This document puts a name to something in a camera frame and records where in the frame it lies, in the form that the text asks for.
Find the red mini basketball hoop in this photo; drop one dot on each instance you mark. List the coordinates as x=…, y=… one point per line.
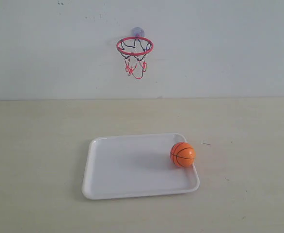
x=134, y=50

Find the small orange basketball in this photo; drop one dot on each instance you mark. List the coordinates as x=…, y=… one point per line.
x=182, y=154

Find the white plastic tray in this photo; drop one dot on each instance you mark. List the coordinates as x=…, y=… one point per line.
x=132, y=166

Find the clear suction cup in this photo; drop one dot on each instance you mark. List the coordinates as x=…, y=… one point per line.
x=137, y=32

